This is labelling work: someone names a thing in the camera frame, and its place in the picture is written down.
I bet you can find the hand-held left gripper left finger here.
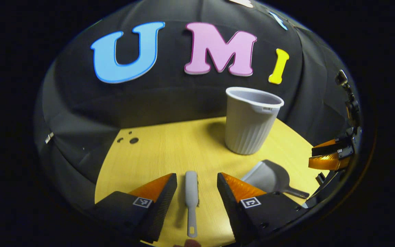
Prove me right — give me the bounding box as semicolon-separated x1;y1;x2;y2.
94;173;178;244

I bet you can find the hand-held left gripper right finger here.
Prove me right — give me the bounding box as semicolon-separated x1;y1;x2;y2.
217;172;305;245

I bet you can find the small grey broom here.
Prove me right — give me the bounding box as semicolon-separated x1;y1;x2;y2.
184;170;199;238

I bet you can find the grey dustpan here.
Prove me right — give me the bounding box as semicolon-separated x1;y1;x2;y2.
241;159;310;200

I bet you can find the grey ribbed garbage bin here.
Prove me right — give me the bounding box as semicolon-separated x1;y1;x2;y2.
225;87;285;155

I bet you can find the wooden desktop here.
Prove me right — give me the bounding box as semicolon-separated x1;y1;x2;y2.
95;117;330;247

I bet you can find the black backdrop cloth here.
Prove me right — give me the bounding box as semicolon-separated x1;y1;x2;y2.
33;0;359;210

